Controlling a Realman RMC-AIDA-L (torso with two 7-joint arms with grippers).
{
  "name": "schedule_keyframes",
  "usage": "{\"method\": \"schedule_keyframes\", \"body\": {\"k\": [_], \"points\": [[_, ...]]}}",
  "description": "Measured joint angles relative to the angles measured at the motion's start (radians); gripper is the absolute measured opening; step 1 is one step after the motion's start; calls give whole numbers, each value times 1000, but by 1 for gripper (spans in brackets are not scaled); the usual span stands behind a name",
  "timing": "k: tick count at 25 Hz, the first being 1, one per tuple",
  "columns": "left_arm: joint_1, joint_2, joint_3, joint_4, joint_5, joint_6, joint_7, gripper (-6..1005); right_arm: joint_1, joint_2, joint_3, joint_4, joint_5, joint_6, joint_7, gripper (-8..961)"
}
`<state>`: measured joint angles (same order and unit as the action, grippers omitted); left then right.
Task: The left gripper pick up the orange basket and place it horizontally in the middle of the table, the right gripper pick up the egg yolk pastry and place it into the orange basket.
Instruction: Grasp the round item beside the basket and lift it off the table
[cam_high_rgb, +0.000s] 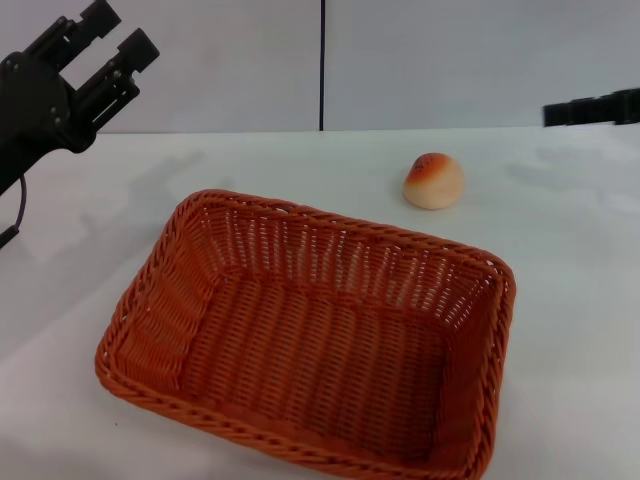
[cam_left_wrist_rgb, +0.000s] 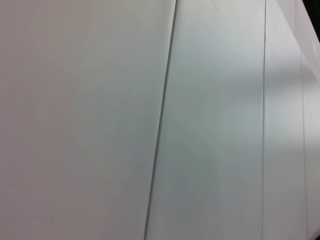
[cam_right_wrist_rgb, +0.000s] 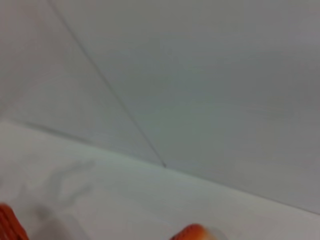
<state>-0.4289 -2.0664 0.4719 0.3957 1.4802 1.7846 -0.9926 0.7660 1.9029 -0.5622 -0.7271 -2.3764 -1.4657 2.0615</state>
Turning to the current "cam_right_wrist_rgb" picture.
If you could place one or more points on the orange ribbed basket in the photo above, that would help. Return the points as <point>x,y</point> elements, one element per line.
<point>10,225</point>

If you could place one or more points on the orange and white object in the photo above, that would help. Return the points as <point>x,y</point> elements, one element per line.
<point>193,232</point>

